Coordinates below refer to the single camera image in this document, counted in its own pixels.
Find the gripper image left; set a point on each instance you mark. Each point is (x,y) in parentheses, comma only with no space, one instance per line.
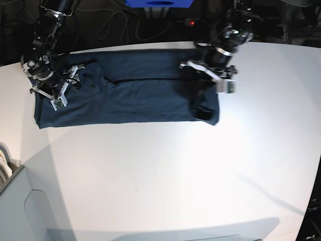
(54,86)

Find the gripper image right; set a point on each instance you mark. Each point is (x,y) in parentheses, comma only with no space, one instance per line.
(214,64)

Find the dark blue T-shirt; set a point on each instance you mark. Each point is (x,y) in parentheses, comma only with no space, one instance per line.
(98,102)

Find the black power strip red light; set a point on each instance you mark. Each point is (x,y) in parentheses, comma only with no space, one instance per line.
(190,22)

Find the blue box with oval hole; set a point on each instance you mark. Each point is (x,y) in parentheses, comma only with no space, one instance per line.
(158,3)

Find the white slats at left edge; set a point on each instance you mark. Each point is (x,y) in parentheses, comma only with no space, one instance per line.
(8,165)

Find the grey bin at table corner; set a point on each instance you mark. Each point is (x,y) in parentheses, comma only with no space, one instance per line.
(21,211)

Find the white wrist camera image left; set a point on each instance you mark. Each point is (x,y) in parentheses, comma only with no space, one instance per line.
(61,101)

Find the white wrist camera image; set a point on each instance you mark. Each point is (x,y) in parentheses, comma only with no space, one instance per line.
(226,86)
(61,101)

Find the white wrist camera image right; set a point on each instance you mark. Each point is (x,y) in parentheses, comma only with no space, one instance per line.
(226,86)

